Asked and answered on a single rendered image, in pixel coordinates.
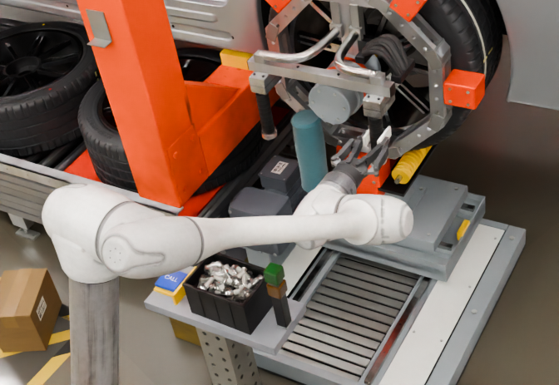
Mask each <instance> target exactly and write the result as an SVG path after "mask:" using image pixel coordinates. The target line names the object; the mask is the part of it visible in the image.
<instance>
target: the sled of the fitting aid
mask: <svg viewBox="0 0 559 385"><path fill-rule="evenodd" d="M484 214H485V196H483V195H477V194H473V193H469V192H468V193H467V198H466V199H465V201H464V202H463V205H462V206H461V208H460V210H459V211H458V213H457V215H456V216H455V218H454V220H453V222H452V223H451V225H450V226H449V228H448V230H447V232H446V234H445V235H444V236H443V239H442V240H441V242H440V244H439V246H438V247H437V249H436V250H435V252H430V251H427V250H424V249H419V248H415V247H412V246H409V245H405V244H400V243H397V242H396V243H392V244H380V245H372V244H361V245H356V244H351V243H349V242H348V241H347V240H346V239H344V238H342V239H334V240H330V241H326V243H325V244H323V245H321V246H323V247H325V248H328V249H333V250H337V251H339V252H343V253H346V254H351V255H353V256H357V257H360V258H363V259H368V260H371V261H373V262H377V263H380V264H385V265H388V266H391V267H394V268H397V269H402V270H405V271H408V272H411V273H415V274H419V275H422V276H425V277H429V278H431V279H436V280H439V281H443V282H445V283H447V281H448V279H449V277H450V275H451V273H452V272H453V270H454V268H455V266H456V264H457V263H458V261H459V259H460V257H461V256H462V254H463V251H464V250H465V249H466V247H467V244H468V242H469V241H470V239H471V238H472V235H473V234H474V232H475V230H476V228H477V227H478V225H479V223H480V221H481V219H482V217H483V216H484Z"/></svg>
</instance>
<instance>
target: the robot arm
mask: <svg viewBox="0 0 559 385"><path fill-rule="evenodd" d="M391 135H392V133H391V126H388V127H387V128H386V130H385V131H384V132H383V134H382V135H381V136H380V137H379V139H378V140H377V145H376V146H375V147H374V148H373V149H372V150H371V151H370V152H369V153H368V154H367V155H366V156H363V157H362V158H361V159H358V156H359V153H360V151H361V149H362V147H363V146H364V147H366V146H367V144H368V143H369V142H370V134H369V129H368V131H367V132H364V133H363V134H362V135H361V136H357V140H355V139H354V138H350V139H349V141H348V142H347V143H346V144H345V145H344V146H343V147H342V149H341V150H340V151H339V152H338V153H337V154H336V155H334V156H332V157H331V158H330V159H331V165H332V166H333V167H335V168H334V169H333V171H331V172H329V173H328V174H326V176H325V177H324V178H323V179H322V180H321V181H320V183H319V184H318V185H317V186H316V188H315V189H314V190H311V191H310V192H309V193H308V194H307V195H306V196H305V197H304V198H303V200H302V201H301V202H300V203H299V205H298V207H297V209H296V210H295V212H294V214H293V215H281V216H254V217H237V218H221V219H209V218H197V217H190V216H165V215H164V214H163V213H161V212H158V211H155V210H151V209H149V208H146V207H145V206H143V205H139V204H137V203H136V202H134V201H132V200H130V199H129V198H128V197H126V196H124V195H122V194H119V193H117V192H115V191H113V190H109V189H107V188H105V187H102V186H99V185H93V184H88V183H76V184H74V185H66V186H63V187H60V188H58V189H56V190H54V191H53V192H52V193H51V194H50V195H49V196H48V197H47V200H46V202H45V204H44V206H43V209H42V222H43V225H44V228H45V230H46V232H47V234H48V235H49V236H50V237H51V238H52V242H53V245H54V247H55V250H56V252H57V256H58V258H59V261H60V264H61V266H62V269H63V271H64V272H65V274H66V275H67V276H68V277H69V311H70V348H71V384H72V385H119V276H122V277H125V278H129V279H148V278H154V277H159V276H162V275H167V274H173V273H176V272H178V271H180V270H183V269H185V268H188V267H190V266H192V265H195V264H197V263H199V262H200V261H202V260H203V259H206V258H208V257H210V256H211V255H213V254H216V253H218V252H220V251H222V250H225V249H232V248H237V247H243V246H251V245H262V244H281V243H291V242H295V243H296V244H297V245H298V246H299V247H301V248H303V249H307V250H311V249H315V248H318V247H319V246H321V245H323V244H325V243H326V241H330V240H334V239H342V238H344V239H346V240H347V241H348V242H349V243H351V244H356V245H361V244H372V245H380V244H392V243H396V242H399V241H401V240H403V239H406V238H407V236H408V235H409V234H410V233H411V231H412V228H413V212H412V210H411V209H410V208H409V206H408V204H406V203H405V202H403V201H402V200H400V199H397V198H394V197H392V196H387V195H371V194H358V195H356V194H357V189H358V187H359V186H360V184H361V182H362V180H363V178H365V177H367V176H368V175H374V176H375V177H378V176H379V171H380V169H381V167H382V166H383V163H384V162H385V161H386V159H387V157H388V155H389V152H388V146H387V144H388V143H389V137H390V136H391ZM350 152H351V153H350ZM348 155H349V157H348V159H346V160H344V159H345V158H346V157H347V156H348ZM373 161H374V163H373V165H372V167H371V168H370V169H369V170H368V168H369V165H370V164H371V163H372V162H373Z"/></svg>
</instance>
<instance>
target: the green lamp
mask: <svg viewBox="0 0 559 385"><path fill-rule="evenodd" d="M263 273H264V277H265V282H266V283H269V284H273V285H276V286H278V285H279V284H280V282H281V281H282V280H283V278H284V277H285V275H284V267H283V266H282V265H279V264H275V263H271V262H270V263H269V264H268V266H267V267H266V268H265V270H264V272H263Z"/></svg>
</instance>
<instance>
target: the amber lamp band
mask: <svg viewBox="0 0 559 385"><path fill-rule="evenodd" d="M266 288H267V292H268V295H269V296H271V297H274V298H277V299H282V298H283V296H284V294H285V293H286V292H287V290H288V288H287V283H286V280H285V279H284V281H283V282H282V283H281V285H280V286H279V287H278V288H276V287H274V286H271V285H268V284H267V285H266Z"/></svg>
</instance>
